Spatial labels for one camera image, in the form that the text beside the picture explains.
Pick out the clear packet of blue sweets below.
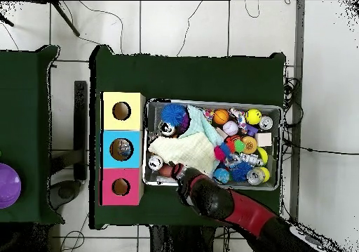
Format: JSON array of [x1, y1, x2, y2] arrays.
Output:
[[116, 139, 133, 158]]

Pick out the wooden box with three holes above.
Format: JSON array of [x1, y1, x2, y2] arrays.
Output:
[[100, 91, 146, 206]]

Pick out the cream waffle cloth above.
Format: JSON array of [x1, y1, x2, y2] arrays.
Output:
[[147, 132, 218, 180]]

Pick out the blue green globe ball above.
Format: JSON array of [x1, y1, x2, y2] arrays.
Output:
[[213, 167, 231, 185]]

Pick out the mint waffle cloth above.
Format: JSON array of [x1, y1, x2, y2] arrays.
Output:
[[179, 105, 224, 146]]

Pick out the blue furry monster toy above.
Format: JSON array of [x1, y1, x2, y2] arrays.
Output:
[[161, 102, 188, 127]]

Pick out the blue spiky rubber ball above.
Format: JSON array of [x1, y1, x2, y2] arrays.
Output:
[[231, 161, 253, 183]]

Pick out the small white baseball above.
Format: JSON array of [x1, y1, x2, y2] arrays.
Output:
[[222, 120, 240, 137]]

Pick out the small orange basketball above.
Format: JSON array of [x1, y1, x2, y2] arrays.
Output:
[[212, 109, 230, 126]]

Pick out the toy hamburger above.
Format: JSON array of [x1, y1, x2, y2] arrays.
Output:
[[241, 135, 258, 155]]

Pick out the plain wooden cube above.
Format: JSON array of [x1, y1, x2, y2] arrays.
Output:
[[255, 133, 273, 147]]

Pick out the yellow smiley ball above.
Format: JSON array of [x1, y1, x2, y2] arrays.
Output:
[[245, 108, 262, 126]]

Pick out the grey stand foot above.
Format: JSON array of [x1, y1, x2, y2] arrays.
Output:
[[46, 179, 83, 211]]

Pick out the dark green side table cloth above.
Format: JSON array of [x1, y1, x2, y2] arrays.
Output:
[[0, 44, 65, 225]]

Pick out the purple bowl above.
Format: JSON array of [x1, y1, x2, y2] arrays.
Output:
[[0, 162, 22, 209]]

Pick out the black tripod leg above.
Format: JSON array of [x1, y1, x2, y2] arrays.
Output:
[[50, 1, 81, 37], [0, 13, 15, 27]]

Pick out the shallow wire mesh bin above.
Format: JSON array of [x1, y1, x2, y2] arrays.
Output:
[[142, 98, 283, 192]]

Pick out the black floor cable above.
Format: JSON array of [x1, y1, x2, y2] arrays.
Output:
[[283, 138, 359, 155]]

